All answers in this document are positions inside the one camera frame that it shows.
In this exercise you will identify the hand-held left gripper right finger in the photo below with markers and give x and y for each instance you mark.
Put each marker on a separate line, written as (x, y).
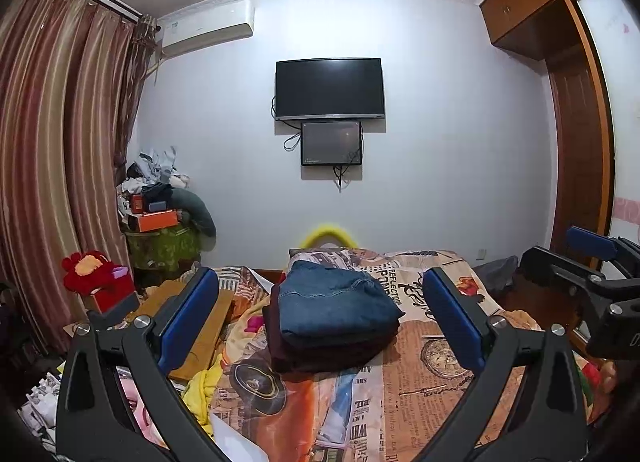
(457, 317)

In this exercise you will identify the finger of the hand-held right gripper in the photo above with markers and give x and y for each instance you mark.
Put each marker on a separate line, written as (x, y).
(555, 267)
(590, 242)

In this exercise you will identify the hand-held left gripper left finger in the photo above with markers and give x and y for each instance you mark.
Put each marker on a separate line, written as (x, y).
(187, 312)

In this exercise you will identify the blue denim jacket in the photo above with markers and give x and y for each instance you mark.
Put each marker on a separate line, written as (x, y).
(335, 302)

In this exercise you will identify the pile of loose clothes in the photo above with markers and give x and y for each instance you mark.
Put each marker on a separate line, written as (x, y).
(150, 172)

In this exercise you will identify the dark grey bag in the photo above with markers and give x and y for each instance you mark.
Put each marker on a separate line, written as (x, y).
(495, 274)

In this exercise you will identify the colourful soft toy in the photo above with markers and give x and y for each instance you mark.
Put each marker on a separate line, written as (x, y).
(597, 377)

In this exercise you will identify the printed blanket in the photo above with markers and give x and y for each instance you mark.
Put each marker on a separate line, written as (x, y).
(425, 407)

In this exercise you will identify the orange box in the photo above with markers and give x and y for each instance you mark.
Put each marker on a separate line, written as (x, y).
(157, 221)

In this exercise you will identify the grey plush pillow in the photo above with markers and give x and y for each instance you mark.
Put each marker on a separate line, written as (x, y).
(197, 212)

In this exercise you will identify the red plush toy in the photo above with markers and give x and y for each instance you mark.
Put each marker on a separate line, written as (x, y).
(87, 269)

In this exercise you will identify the small red box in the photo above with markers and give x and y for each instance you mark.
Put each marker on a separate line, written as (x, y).
(137, 204)

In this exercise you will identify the maroon folded garment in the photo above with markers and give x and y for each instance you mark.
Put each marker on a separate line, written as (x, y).
(320, 354)

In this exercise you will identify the white paper sheet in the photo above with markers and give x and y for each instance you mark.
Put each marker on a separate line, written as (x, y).
(240, 442)

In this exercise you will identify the yellow round cushion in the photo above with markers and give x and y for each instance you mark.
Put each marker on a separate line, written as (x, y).
(327, 231)

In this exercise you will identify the pile of printed papers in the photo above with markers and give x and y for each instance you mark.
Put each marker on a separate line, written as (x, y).
(42, 407)

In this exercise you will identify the striped brown curtain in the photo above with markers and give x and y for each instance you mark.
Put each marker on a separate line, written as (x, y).
(50, 142)

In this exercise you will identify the white air conditioner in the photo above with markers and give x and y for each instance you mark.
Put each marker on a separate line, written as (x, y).
(210, 27)

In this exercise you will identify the small black wall monitor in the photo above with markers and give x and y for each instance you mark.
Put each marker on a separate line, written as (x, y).
(331, 142)

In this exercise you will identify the large black wall television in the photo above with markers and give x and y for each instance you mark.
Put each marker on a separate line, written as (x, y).
(330, 88)

